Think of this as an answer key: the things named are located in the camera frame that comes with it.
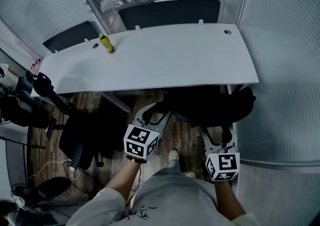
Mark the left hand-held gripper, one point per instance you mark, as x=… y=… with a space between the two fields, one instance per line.
x=140 y=142

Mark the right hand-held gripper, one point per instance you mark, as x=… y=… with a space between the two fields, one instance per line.
x=225 y=165

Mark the black mesh office chair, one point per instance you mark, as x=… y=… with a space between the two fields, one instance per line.
x=212 y=110
x=77 y=130

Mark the person's left forearm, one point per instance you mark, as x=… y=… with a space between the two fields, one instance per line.
x=123 y=180

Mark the person's right forearm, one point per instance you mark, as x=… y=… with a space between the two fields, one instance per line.
x=228 y=200

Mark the person's left shoe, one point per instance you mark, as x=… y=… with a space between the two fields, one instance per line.
x=173 y=156

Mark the person's shoe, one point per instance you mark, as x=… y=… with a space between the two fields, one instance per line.
x=173 y=156
x=190 y=174

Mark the person's right shoe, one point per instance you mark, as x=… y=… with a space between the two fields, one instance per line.
x=190 y=174

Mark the person's jeans leg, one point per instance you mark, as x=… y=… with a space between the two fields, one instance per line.
x=172 y=170

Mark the white office desk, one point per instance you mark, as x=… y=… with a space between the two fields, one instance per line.
x=162 y=57

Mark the person's white t-shirt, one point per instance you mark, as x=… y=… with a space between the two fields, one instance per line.
x=175 y=205

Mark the yellow drink bottle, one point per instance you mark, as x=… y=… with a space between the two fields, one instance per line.
x=107 y=43

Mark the white power strip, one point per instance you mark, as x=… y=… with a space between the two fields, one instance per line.
x=72 y=169

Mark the dark desk divider panel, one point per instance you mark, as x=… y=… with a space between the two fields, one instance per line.
x=170 y=15
x=72 y=36

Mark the black round seat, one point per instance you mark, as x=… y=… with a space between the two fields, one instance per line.
x=53 y=187

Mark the black metal stand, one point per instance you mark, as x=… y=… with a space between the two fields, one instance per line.
x=15 y=140

